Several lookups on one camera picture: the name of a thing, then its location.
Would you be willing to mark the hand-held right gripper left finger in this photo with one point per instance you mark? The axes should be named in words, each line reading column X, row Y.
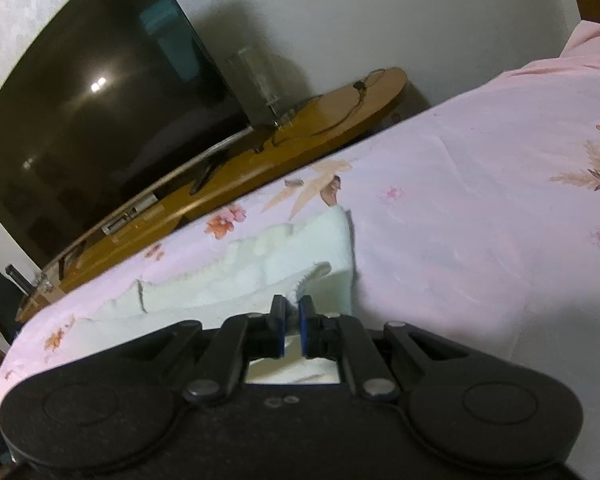
column 278, row 321

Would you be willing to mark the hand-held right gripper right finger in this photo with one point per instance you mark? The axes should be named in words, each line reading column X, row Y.
column 305, row 321

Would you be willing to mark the white towel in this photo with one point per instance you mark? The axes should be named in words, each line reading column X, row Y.
column 280, row 260

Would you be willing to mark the small silver device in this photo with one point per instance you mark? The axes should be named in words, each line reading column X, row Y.
column 116, row 223

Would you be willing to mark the pink floral bedsheet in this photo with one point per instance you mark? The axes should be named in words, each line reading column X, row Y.
column 480, row 210

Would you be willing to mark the wooden television stand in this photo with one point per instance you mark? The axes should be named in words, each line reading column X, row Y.
column 330, row 115

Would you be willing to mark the clear plastic container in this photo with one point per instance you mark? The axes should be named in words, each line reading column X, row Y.
column 260, row 85

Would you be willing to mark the black remote control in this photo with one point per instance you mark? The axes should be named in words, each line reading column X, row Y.
column 17, row 276

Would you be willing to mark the black flat-screen television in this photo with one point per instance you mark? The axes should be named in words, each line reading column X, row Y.
column 105, row 110

